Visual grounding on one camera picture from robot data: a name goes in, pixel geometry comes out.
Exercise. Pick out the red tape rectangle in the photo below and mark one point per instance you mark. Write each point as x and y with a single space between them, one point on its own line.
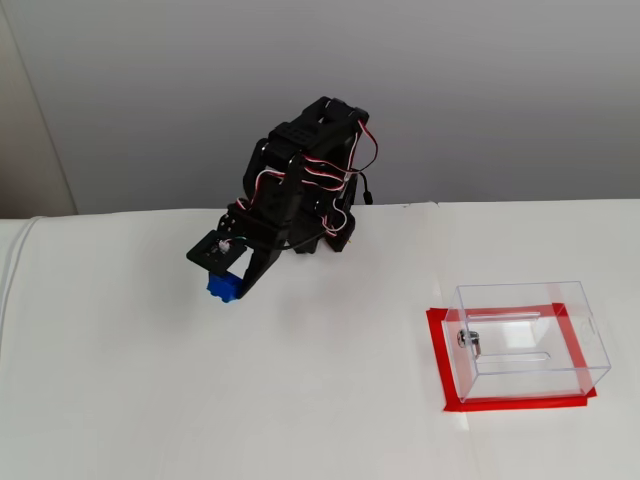
440 360

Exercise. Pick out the white table cover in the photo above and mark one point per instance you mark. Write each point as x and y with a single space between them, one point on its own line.
200 380

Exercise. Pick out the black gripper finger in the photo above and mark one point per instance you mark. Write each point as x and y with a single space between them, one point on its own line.
256 272
230 220

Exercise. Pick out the silver cam lock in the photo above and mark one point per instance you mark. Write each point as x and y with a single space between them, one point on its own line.
469 340

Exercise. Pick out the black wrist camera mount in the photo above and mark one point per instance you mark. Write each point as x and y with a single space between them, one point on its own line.
207 252

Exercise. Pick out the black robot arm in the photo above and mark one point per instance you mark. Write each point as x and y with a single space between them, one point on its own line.
310 150

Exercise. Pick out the blue lego brick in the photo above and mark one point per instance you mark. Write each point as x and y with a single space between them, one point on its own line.
225 287

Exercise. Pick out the transparent plastic box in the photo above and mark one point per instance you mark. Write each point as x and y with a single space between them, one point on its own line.
530 345

